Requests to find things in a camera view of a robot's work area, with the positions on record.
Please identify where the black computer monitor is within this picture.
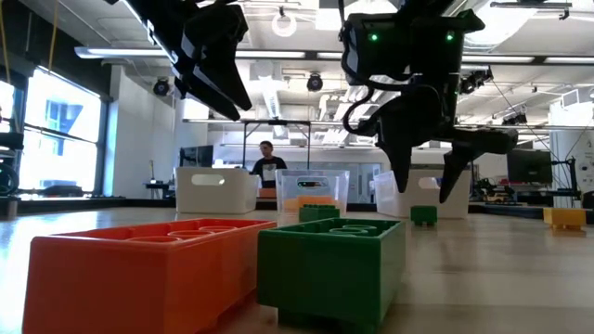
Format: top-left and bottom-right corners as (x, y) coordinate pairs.
(506, 148), (554, 186)
(179, 144), (215, 169)

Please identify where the black metal gantry frame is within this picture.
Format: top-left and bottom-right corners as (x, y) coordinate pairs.
(241, 119), (313, 171)

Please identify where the person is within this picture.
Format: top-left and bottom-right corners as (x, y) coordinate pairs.
(249, 140), (289, 189)

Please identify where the small orange-yellow building block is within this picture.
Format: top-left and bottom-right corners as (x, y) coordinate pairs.
(542, 207), (588, 232)

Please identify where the green building block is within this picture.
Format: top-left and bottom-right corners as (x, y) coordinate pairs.
(298, 203), (342, 224)
(256, 217), (407, 334)
(409, 205), (439, 227)

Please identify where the red building block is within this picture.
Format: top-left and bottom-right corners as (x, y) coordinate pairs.
(21, 217), (278, 334)

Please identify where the ceiling light strip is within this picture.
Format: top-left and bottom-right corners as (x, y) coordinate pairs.
(73, 45), (307, 60)
(461, 55), (594, 65)

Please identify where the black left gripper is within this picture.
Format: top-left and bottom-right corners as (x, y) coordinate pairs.
(123, 0), (254, 122)

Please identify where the white plastic bin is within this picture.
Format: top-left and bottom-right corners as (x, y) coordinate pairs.
(372, 168), (472, 220)
(174, 166), (262, 215)

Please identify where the clear plastic bin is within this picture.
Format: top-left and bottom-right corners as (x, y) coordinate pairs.
(275, 168), (351, 217)

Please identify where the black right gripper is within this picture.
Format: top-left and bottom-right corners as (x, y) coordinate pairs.
(369, 85), (520, 204)

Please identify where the large window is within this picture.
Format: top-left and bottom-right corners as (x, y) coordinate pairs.
(0, 64), (106, 199)

